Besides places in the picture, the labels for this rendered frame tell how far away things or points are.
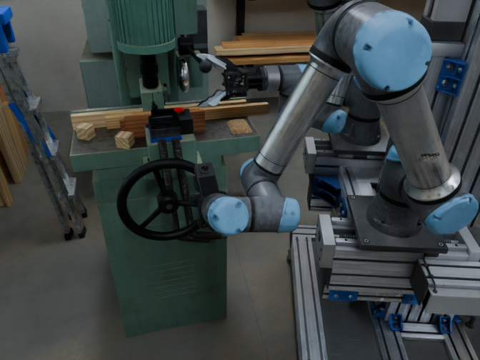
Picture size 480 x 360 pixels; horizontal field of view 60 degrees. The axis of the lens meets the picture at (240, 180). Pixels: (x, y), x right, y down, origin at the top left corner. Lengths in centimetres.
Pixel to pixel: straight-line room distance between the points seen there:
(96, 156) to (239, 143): 45
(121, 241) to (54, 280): 78
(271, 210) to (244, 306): 117
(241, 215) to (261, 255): 141
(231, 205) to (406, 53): 40
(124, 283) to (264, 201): 94
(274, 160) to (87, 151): 64
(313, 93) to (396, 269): 61
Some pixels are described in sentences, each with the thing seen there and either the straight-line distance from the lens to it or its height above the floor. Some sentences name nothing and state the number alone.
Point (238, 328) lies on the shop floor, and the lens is 191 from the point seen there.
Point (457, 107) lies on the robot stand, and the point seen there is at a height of 110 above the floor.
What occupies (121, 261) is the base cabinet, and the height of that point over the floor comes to 44.
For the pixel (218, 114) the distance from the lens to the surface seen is 148.
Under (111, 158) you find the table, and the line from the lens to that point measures 134.
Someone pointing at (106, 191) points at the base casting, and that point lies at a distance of 140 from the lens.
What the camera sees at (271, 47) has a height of 61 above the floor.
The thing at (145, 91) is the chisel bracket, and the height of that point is 103.
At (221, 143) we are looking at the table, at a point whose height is 89.
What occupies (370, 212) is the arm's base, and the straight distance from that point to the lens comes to 118.
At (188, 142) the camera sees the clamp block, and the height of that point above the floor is 95.
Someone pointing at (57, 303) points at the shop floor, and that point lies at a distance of 214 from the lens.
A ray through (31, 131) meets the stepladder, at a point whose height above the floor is 66.
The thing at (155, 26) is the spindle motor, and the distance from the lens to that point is 128.
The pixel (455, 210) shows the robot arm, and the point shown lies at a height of 101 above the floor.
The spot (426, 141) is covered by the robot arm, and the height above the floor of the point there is 117.
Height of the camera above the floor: 154
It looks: 34 degrees down
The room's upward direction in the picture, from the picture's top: 1 degrees clockwise
